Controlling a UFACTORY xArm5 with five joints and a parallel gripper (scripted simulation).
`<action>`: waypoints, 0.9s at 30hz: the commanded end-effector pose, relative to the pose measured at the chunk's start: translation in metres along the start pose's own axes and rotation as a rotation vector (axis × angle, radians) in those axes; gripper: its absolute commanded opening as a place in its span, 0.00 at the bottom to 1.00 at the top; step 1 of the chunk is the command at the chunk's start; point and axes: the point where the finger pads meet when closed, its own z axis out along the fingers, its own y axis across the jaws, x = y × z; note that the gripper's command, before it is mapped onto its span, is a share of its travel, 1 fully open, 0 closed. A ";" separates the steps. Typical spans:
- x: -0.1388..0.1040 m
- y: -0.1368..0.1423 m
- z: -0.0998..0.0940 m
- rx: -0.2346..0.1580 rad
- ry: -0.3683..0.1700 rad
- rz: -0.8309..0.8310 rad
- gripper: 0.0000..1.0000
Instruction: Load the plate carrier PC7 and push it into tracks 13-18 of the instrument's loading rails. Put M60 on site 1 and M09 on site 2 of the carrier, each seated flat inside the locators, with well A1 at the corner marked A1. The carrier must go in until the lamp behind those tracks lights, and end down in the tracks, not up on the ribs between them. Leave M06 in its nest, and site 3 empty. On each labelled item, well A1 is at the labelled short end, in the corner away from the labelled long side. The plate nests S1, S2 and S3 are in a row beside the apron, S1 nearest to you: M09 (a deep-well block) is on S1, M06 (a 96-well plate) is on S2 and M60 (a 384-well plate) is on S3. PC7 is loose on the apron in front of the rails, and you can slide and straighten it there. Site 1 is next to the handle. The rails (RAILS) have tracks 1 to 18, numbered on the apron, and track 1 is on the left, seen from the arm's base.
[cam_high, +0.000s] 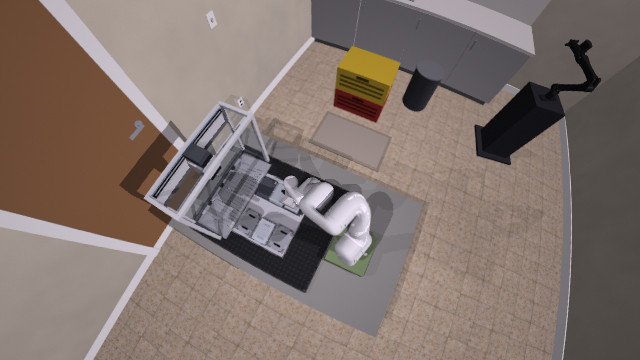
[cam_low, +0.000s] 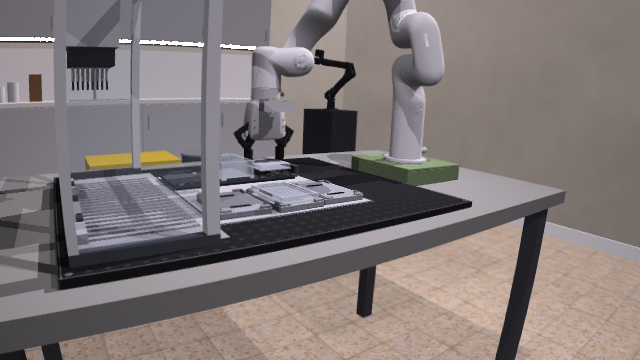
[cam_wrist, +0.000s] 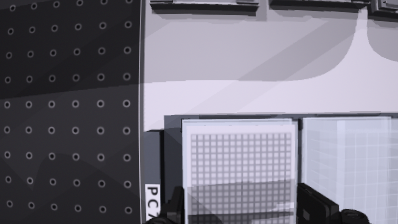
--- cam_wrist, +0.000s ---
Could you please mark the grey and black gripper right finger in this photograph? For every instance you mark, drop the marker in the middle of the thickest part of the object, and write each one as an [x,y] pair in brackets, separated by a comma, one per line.
[314,208]

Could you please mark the dark grey plate carrier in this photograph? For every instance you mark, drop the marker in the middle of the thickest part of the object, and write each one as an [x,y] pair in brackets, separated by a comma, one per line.
[163,158]

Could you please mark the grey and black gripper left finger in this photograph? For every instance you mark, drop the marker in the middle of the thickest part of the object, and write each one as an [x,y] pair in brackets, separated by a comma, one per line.
[173,212]

